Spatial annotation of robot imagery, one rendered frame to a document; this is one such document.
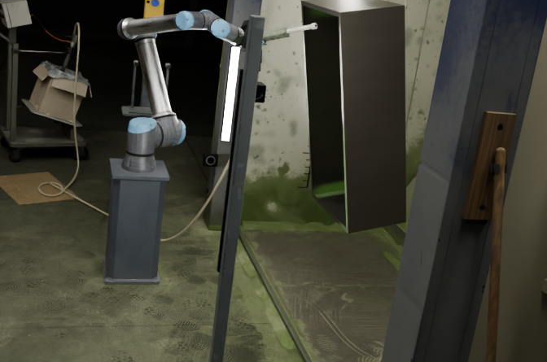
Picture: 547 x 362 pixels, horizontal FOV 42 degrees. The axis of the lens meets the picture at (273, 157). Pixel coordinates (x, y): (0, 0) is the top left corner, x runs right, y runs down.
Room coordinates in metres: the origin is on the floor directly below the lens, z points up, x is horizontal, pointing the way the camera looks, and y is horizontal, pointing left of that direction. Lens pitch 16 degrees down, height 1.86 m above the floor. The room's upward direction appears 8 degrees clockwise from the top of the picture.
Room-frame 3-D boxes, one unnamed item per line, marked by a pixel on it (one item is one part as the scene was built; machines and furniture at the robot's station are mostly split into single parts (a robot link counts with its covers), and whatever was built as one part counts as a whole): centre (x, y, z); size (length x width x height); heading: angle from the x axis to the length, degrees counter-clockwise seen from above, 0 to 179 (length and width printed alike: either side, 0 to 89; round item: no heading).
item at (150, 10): (4.57, 0.88, 1.42); 0.12 x 0.06 x 0.26; 107
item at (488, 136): (1.81, -0.56, 1.40); 0.09 x 0.02 x 0.29; 107
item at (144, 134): (3.76, 0.73, 0.83); 0.17 x 0.15 x 0.18; 139
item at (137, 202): (3.75, 0.73, 0.32); 0.31 x 0.31 x 0.64; 17
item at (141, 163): (3.75, 0.73, 0.69); 0.19 x 0.19 x 0.10
